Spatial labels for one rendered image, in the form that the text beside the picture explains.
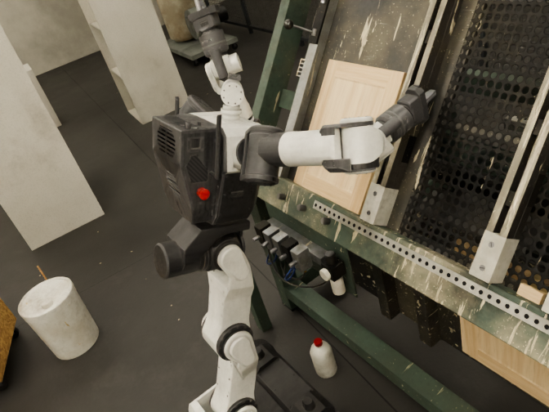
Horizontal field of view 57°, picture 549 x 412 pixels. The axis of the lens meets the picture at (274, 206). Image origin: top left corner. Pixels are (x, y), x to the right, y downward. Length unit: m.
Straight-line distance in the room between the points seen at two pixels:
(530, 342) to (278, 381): 1.15
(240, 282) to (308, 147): 0.64
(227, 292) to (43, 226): 2.74
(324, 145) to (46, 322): 2.10
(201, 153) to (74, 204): 2.87
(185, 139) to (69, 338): 1.86
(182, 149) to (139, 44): 4.23
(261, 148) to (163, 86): 4.44
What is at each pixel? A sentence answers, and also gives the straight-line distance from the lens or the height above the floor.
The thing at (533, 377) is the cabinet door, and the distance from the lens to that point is 1.96.
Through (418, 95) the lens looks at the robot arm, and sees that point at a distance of 1.53.
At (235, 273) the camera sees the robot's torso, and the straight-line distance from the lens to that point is 1.65.
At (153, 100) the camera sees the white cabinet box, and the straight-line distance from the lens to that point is 5.72.
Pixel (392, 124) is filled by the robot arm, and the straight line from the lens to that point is 1.44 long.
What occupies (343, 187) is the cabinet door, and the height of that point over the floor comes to 0.94.
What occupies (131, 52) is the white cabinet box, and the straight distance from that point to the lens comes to 5.57.
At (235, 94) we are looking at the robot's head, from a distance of 1.48.
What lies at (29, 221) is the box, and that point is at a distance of 4.23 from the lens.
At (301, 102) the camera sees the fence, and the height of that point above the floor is 1.15.
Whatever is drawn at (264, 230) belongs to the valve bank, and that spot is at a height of 0.75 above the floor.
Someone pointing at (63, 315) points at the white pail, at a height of 0.29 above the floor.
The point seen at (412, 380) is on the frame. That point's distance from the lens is 2.15.
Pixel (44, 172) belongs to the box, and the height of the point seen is 0.53.
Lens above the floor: 1.93
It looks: 33 degrees down
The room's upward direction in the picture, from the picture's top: 18 degrees counter-clockwise
